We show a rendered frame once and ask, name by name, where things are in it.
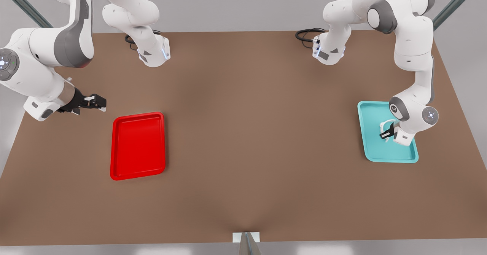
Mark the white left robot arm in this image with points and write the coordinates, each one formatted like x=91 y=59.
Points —
x=412 y=38

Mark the silver frame post with foot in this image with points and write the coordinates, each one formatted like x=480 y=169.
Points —
x=247 y=243

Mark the red rectangular tray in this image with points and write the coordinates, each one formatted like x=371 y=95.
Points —
x=137 y=145

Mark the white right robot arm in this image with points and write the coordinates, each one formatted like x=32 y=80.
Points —
x=34 y=53

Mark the white drainage pipe clamp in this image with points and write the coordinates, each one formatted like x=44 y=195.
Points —
x=383 y=125

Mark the teal rectangular tray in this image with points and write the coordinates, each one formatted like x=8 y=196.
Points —
x=374 y=144

